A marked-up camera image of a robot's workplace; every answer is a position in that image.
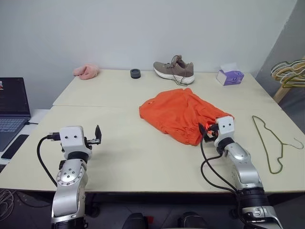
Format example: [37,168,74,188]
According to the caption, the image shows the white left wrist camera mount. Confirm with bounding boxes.
[59,126,93,154]

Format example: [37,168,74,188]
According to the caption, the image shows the pink fluffy cloth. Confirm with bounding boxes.
[72,62,101,81]

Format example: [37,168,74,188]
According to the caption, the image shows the white side table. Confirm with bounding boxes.
[0,109,50,166]

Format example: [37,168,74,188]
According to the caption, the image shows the white floor cables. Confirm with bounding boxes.
[0,189,15,217]

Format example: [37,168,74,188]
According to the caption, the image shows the purple tissue box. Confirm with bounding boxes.
[216,62,245,87]

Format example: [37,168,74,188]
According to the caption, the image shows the dark grey round container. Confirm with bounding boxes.
[130,68,142,80]

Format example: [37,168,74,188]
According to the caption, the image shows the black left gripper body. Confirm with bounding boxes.
[84,137,101,146]

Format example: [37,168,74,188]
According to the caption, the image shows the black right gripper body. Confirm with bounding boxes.
[202,122,219,144]

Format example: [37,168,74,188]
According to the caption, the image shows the black smartphone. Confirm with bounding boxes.
[0,134,30,160]

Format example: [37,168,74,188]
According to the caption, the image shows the orange cloth garment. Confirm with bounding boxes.
[139,87,235,146]

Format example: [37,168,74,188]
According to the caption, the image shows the green wire hanger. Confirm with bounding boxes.
[252,115,304,175]

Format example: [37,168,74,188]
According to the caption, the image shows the pile of clothes hangers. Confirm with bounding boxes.
[271,57,305,81]

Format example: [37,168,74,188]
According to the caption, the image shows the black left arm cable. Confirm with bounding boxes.
[36,132,63,187]

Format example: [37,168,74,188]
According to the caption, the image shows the dark rounded shape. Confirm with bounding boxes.
[124,212,149,229]
[177,211,203,229]

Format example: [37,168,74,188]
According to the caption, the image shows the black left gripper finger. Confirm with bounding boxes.
[94,124,104,144]

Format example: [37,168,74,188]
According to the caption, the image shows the grey laptop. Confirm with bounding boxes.
[0,77,32,152]

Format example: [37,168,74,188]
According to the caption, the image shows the taupe sneaker with white sole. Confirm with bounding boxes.
[152,54,196,86]

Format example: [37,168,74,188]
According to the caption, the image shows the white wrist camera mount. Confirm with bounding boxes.
[215,115,235,144]
[59,126,93,154]

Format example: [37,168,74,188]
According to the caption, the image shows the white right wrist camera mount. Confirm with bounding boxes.
[215,115,235,144]

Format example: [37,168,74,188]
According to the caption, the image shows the wooden clothes rack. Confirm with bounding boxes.
[273,78,305,104]

